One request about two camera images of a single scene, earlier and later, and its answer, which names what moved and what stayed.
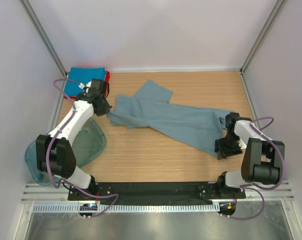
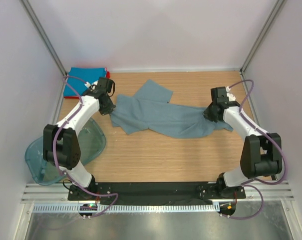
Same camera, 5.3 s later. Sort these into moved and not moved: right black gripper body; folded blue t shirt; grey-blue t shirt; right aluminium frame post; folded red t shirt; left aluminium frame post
Moved: grey-blue t shirt; right black gripper body
Not moved: folded red t shirt; right aluminium frame post; folded blue t shirt; left aluminium frame post
